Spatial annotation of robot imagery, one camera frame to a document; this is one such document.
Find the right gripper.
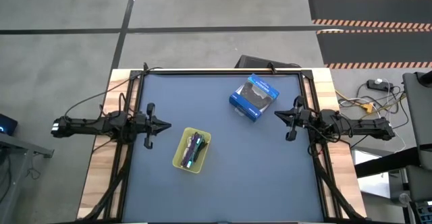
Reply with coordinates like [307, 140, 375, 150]
[274, 95, 320, 142]

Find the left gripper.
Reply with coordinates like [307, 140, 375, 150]
[134, 103, 172, 150]

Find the blue USB cable bundle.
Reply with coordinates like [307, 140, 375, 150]
[190, 132, 205, 151]

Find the black USB cable bundle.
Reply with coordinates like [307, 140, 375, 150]
[194, 138, 209, 163]

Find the blue game controller box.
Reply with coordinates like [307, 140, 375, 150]
[229, 74, 280, 122]

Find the yellow plastic bin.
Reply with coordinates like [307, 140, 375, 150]
[171, 126, 213, 174]

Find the black flat case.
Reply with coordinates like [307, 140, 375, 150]
[235, 55, 302, 69]

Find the blue table mat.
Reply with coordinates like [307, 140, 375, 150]
[123, 74, 325, 223]

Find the black power strip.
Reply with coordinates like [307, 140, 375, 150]
[367, 79, 394, 92]

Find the black mat orange striped edge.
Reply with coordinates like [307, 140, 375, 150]
[316, 29, 432, 69]
[307, 0, 432, 29]

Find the black crossbar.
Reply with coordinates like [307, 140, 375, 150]
[354, 146, 421, 179]

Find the grey cabinet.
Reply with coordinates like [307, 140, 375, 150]
[402, 70, 432, 201]

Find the grey metal stand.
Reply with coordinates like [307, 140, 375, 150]
[0, 132, 55, 215]

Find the black device blue light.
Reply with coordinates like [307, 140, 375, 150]
[0, 113, 19, 136]

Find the control panel with buttons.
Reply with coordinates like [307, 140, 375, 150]
[413, 200, 432, 224]

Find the black metal table frame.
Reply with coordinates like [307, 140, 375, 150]
[77, 61, 369, 224]

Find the yellow floor cable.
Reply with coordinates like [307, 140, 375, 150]
[335, 89, 408, 114]

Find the white floor cable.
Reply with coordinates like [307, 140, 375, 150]
[337, 81, 408, 152]

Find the black floor cable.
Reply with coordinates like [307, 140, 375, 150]
[349, 82, 411, 149]

